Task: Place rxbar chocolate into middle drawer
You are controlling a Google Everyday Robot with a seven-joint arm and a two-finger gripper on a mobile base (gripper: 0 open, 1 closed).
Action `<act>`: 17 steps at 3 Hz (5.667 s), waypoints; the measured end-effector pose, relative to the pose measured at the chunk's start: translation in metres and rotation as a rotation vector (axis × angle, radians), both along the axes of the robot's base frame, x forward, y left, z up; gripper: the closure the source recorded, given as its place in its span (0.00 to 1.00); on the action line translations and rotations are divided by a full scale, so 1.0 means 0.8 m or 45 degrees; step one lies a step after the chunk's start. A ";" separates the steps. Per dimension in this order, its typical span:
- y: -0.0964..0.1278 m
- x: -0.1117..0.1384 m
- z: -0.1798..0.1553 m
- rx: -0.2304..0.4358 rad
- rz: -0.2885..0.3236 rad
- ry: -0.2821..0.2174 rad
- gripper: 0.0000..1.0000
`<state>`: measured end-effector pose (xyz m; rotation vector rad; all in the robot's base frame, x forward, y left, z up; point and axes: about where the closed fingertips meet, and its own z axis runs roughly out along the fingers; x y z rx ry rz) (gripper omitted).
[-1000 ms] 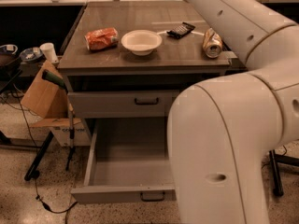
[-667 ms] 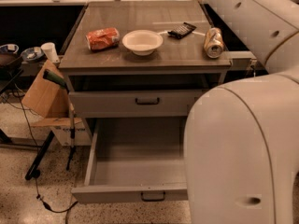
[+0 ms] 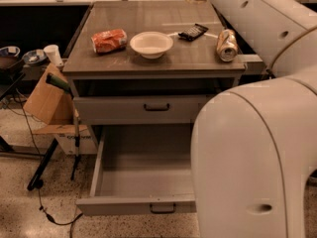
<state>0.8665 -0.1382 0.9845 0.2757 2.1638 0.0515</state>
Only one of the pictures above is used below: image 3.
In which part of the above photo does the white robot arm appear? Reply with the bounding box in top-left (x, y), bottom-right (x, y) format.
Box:
top-left (191, 0), bottom-right (317, 238)

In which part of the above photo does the closed grey upper drawer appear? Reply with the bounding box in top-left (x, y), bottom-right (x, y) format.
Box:
top-left (74, 95), bottom-right (210, 125)

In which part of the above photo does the grey drawer cabinet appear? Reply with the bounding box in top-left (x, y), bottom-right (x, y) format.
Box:
top-left (63, 0), bottom-right (245, 141)

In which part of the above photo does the open grey lower drawer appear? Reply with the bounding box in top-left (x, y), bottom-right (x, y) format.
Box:
top-left (76, 124), bottom-right (196, 216)

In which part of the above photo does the white paper bowl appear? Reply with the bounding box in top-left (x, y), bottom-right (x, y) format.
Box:
top-left (130, 32), bottom-right (173, 60)

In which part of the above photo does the crushed orange soda can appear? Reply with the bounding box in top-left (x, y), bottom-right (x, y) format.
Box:
top-left (91, 29), bottom-right (127, 54)

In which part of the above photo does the gold soda can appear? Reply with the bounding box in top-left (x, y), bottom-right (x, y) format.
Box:
top-left (216, 29), bottom-right (238, 62)

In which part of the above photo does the brown cardboard box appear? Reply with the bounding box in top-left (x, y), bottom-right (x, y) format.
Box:
top-left (24, 63), bottom-right (97, 155)

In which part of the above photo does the white paper cup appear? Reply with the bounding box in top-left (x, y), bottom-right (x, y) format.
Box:
top-left (44, 45), bottom-right (63, 66)

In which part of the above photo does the blue bowl with item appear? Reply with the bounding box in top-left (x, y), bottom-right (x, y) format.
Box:
top-left (23, 50), bottom-right (48, 65)

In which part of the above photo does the black stand leg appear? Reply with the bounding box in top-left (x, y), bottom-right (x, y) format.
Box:
top-left (27, 139), bottom-right (58, 191)

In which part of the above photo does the blue bowl far left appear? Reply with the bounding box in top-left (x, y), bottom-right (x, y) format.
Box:
top-left (0, 46), bottom-right (20, 58)

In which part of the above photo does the green handled tool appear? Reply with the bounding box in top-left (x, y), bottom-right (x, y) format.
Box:
top-left (46, 72), bottom-right (71, 94)

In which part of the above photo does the black floor cable left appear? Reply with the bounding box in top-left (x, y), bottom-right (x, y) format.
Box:
top-left (9, 92), bottom-right (84, 238)

